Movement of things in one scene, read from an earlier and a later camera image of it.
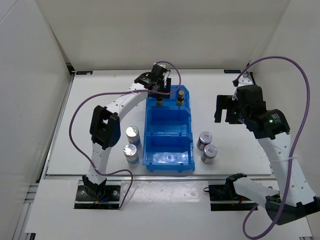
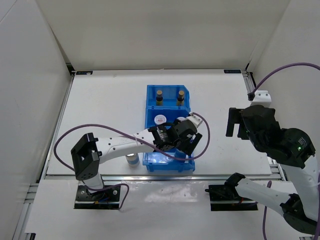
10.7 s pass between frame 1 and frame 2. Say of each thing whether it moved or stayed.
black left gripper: moved
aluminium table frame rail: stayed
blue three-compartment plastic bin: stayed
